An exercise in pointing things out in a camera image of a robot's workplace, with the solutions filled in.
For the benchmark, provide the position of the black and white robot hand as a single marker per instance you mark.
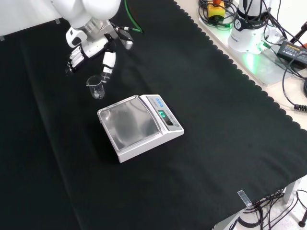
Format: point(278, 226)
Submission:
point(94, 48)

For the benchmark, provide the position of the small clear glass beaker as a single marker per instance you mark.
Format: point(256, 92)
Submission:
point(98, 92)

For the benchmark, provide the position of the white electronic balance steel pan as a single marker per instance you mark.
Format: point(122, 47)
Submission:
point(134, 119)

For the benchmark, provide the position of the black bench cloth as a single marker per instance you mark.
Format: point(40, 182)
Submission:
point(192, 95)

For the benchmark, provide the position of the yellow stop button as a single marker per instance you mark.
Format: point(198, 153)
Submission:
point(216, 9)

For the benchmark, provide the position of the black power adapter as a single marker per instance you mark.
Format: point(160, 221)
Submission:
point(292, 51)

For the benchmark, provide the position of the black tripod leg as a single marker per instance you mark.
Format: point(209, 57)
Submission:
point(299, 32)

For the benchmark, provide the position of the white table leg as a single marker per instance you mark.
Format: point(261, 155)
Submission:
point(291, 191)

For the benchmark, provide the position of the black tripod foot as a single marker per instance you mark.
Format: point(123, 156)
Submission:
point(302, 221)

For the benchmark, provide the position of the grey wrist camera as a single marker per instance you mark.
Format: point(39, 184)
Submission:
point(127, 40)

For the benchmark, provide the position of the grey metal base plate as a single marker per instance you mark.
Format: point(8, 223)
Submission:
point(268, 69)

